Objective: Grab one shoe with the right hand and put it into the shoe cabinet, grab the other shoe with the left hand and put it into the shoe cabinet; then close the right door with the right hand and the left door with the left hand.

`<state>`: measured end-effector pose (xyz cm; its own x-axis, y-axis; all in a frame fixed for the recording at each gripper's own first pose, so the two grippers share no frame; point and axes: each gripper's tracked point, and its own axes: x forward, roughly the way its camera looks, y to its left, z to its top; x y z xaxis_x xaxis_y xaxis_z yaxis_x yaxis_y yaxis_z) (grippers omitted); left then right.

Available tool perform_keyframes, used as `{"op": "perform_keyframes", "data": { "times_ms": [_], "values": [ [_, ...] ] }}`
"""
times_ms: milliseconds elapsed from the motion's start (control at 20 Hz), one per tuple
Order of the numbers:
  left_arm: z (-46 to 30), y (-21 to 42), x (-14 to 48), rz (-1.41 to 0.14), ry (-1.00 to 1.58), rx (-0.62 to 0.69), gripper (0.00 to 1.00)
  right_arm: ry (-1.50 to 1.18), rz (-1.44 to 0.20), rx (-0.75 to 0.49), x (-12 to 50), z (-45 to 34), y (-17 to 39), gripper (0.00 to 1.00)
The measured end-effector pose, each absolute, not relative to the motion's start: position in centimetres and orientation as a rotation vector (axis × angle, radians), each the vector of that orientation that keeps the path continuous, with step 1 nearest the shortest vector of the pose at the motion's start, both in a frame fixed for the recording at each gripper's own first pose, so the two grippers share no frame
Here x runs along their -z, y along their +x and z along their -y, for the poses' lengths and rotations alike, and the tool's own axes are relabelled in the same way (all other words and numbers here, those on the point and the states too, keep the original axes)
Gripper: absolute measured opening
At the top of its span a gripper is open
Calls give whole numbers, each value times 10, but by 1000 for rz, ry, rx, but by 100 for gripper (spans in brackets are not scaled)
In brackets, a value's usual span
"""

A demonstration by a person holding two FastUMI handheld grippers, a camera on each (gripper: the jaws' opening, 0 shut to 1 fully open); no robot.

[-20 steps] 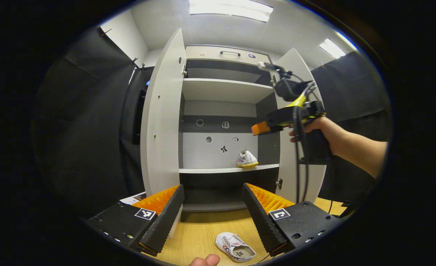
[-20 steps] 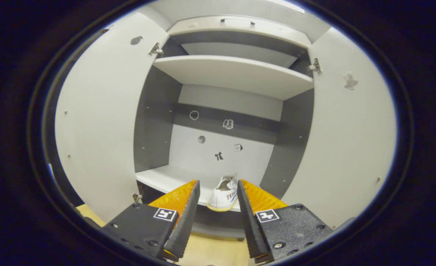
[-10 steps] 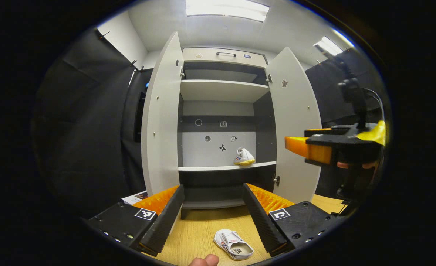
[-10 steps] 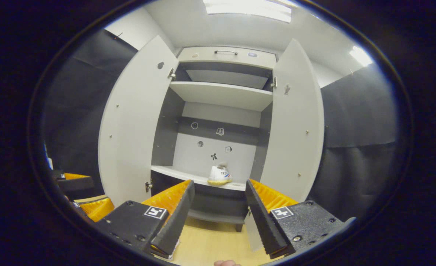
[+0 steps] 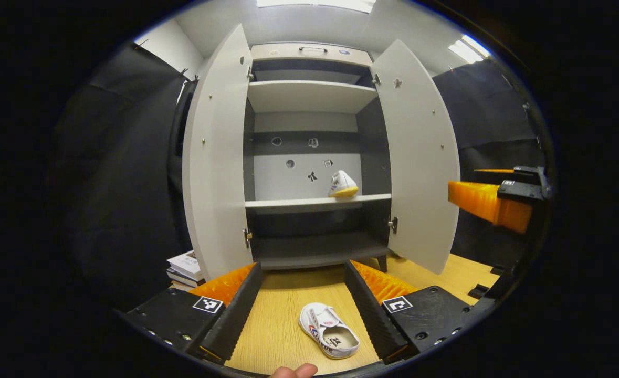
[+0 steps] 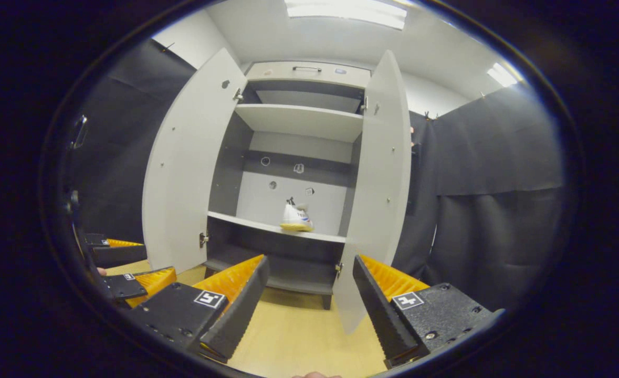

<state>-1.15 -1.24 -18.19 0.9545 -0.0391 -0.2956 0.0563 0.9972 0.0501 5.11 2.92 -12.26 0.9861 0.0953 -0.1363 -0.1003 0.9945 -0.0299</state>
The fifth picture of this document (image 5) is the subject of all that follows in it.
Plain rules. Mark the white cover book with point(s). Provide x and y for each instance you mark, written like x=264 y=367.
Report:
x=186 y=262

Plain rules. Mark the small ceiling light panel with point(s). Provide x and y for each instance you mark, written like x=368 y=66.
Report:
x=469 y=50

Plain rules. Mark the grey cabinet drawer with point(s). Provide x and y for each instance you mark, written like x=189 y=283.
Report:
x=283 y=52

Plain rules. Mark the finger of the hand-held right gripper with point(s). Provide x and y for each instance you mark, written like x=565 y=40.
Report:
x=477 y=202
x=493 y=170

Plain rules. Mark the white shoe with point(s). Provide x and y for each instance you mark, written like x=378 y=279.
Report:
x=327 y=331
x=343 y=184

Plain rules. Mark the grey shoe cabinet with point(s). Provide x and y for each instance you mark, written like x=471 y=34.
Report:
x=298 y=173

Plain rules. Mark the black backdrop cloth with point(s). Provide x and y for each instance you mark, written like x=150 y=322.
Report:
x=120 y=184

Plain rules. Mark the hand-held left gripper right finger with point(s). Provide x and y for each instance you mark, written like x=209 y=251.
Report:
x=375 y=315

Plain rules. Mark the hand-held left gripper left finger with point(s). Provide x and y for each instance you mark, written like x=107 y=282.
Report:
x=233 y=315

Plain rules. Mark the small black clip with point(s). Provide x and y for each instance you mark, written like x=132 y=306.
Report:
x=140 y=43
x=183 y=72

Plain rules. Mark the small black block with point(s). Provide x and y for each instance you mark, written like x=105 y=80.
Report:
x=480 y=290
x=496 y=269

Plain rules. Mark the thin brown book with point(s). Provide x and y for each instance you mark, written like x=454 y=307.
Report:
x=183 y=286

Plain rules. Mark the grey cabinet door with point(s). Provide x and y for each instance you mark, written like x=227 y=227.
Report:
x=419 y=157
x=217 y=157

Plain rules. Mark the large ceiling light panel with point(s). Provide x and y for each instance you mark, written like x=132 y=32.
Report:
x=314 y=4

